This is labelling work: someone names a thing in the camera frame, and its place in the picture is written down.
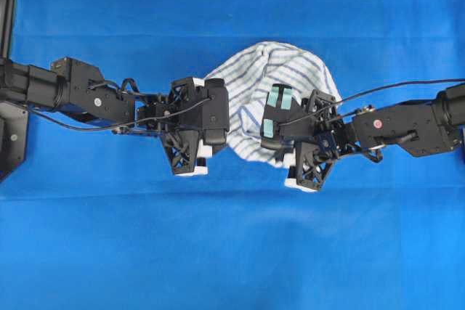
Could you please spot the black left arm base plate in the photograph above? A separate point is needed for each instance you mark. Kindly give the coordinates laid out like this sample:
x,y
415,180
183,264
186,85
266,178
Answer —
x,y
14,135

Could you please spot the white blue-striped towel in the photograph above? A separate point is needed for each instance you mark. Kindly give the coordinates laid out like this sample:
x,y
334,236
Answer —
x,y
249,76

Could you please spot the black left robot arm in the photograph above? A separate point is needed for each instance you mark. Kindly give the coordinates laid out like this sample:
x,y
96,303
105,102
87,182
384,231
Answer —
x,y
76,90

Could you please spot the black vertical frame post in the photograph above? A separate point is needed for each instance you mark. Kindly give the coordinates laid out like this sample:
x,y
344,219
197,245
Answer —
x,y
7,23

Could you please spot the blue table cloth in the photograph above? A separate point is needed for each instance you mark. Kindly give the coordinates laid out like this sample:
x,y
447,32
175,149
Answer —
x,y
97,221

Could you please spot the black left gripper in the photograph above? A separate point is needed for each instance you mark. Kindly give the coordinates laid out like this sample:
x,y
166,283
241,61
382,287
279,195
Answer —
x,y
174,116

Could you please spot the black taped right wrist camera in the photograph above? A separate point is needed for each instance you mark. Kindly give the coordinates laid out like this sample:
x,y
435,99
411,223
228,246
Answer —
x,y
283,104

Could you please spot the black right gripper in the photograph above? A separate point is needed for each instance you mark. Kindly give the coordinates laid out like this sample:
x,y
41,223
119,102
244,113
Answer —
x,y
321,124

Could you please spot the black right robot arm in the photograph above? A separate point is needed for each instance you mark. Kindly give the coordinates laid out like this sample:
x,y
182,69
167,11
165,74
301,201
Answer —
x,y
421,127

